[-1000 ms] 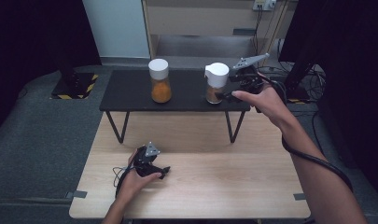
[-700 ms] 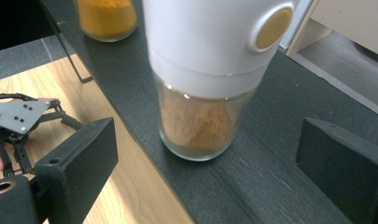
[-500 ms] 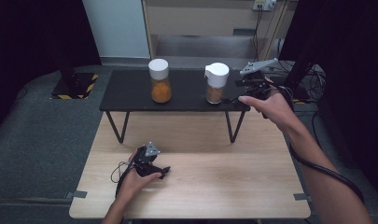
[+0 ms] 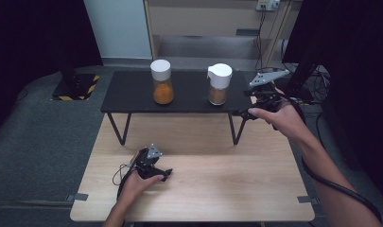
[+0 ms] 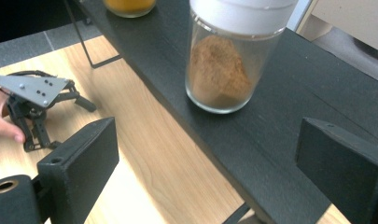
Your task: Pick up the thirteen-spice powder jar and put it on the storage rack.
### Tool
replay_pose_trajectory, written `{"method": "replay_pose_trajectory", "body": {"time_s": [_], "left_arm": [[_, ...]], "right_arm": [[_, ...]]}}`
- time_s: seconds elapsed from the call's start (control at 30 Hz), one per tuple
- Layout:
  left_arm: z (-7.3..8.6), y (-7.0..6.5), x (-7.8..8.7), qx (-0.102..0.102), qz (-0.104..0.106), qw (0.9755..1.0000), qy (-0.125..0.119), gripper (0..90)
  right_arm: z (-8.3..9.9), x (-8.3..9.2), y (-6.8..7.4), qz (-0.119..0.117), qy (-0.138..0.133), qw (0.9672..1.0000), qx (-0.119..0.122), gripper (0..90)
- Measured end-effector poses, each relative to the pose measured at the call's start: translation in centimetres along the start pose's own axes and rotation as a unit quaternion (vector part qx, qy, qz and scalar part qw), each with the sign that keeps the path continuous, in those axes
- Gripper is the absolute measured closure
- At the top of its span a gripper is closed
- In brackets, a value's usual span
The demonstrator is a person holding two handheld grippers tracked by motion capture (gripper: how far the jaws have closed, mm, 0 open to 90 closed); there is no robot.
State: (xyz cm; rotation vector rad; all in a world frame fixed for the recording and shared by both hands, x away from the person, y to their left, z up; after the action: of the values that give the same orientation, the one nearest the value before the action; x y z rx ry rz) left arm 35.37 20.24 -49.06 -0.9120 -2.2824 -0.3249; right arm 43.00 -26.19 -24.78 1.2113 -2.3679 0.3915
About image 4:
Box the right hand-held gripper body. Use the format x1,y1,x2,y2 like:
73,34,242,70
243,68,291,115

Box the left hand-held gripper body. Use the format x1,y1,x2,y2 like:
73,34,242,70
133,143,164,181

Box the brown spice jar spouted lid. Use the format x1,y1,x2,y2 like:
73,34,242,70
206,62,234,107

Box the black shelf with wire legs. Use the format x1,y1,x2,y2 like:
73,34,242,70
99,69,255,147

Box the orange spice jar round lid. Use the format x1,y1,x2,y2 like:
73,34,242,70
149,59,175,106

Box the person's left hand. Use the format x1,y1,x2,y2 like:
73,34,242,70
117,150,165,206

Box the person's right hand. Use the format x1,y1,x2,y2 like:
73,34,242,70
248,87,307,140

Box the black stand with striped base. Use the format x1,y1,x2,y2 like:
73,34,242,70
282,61,321,106
50,46,100,102

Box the grey metal strip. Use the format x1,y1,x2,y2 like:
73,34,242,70
235,28,260,37

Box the grey tape piece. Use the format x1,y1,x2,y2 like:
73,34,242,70
297,195,321,204
65,192,90,202

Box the wooden cabinet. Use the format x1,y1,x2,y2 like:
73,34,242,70
143,0,305,68

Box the white power strip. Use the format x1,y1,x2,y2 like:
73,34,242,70
255,0,281,12

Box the dark curtain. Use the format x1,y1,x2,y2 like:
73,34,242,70
0,0,104,140
281,0,383,206

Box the white panel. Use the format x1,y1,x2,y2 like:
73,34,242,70
83,0,153,61

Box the left hand-held gripper cable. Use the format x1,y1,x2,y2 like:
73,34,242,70
112,162,140,201

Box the black cables from power strip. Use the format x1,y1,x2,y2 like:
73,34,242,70
253,9,277,72

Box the tangle of black floor cables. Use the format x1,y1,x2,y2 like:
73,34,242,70
273,64,333,107

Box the long black floor cable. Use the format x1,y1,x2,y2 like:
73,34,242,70
315,111,327,149

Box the thin black floor cable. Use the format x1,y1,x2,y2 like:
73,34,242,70
14,87,30,102

